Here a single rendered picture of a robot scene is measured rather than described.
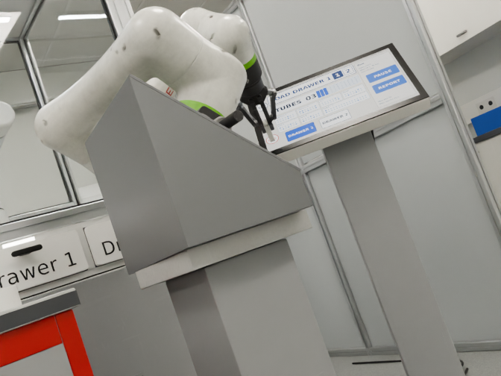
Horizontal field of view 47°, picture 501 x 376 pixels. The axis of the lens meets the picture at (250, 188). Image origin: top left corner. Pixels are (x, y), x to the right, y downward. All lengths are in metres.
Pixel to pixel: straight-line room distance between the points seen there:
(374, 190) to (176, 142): 0.93
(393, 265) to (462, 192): 0.72
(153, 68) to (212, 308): 0.51
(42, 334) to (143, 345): 0.72
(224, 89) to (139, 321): 0.71
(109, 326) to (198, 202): 0.68
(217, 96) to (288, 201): 0.29
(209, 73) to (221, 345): 0.55
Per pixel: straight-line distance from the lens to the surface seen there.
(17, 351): 0.95
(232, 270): 1.11
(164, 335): 1.68
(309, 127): 1.78
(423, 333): 1.88
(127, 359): 1.63
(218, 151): 1.07
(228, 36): 1.52
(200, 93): 1.24
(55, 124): 1.48
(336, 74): 1.95
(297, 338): 1.17
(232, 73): 1.29
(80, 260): 1.60
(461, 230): 2.53
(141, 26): 1.23
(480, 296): 2.59
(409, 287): 1.86
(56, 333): 0.96
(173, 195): 1.01
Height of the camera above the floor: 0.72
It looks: 6 degrees up
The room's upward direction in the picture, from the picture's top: 20 degrees counter-clockwise
